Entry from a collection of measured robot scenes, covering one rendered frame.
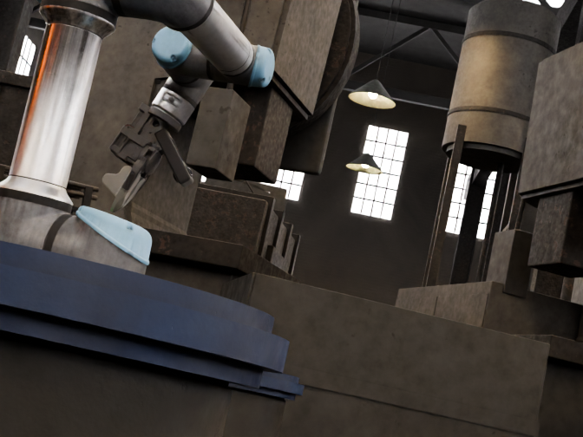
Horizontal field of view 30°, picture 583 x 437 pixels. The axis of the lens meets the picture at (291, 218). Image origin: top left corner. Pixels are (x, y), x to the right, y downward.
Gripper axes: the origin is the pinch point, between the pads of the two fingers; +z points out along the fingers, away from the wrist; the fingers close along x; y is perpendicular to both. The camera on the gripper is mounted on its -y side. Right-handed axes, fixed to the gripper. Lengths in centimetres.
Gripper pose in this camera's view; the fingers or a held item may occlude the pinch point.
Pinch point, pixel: (118, 208)
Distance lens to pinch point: 211.2
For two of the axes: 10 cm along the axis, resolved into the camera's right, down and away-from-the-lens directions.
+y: -8.4, -5.2, 1.3
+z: -5.3, 8.4, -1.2
